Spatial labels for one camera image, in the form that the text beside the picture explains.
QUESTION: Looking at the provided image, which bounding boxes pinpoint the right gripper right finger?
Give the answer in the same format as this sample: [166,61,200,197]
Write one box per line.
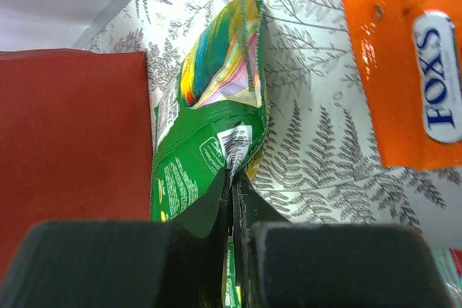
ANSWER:
[232,172,453,307]

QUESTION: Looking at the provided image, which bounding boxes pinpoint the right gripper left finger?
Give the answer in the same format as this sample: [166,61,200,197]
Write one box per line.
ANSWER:
[1,169,230,307]

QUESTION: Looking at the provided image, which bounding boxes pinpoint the green snack packet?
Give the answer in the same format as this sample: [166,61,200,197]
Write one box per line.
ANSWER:
[150,0,268,307]

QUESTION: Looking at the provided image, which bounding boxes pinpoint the teal candy bag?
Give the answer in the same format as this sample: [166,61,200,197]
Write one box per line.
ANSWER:
[432,248,461,307]

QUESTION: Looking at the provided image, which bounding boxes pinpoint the red paper bag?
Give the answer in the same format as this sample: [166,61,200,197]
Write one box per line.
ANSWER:
[1,49,153,273]

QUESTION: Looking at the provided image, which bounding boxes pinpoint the orange Fox's candy bag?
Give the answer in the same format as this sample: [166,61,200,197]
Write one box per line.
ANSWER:
[343,0,461,170]

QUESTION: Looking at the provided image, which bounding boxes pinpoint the floral table mat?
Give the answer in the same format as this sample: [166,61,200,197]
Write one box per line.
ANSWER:
[77,0,461,247]

